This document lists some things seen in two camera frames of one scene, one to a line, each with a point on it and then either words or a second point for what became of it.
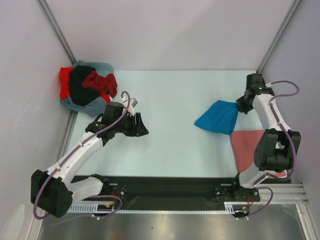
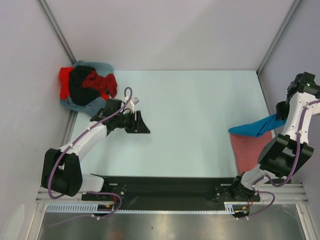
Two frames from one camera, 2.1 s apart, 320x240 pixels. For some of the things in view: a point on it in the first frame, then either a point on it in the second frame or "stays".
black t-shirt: x=81 y=96 stays
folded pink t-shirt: x=245 y=144 stays
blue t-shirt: x=221 y=117 → x=258 y=128
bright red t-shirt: x=65 y=91 stays
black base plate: x=173 y=192 stays
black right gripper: x=241 y=107 → x=281 y=113
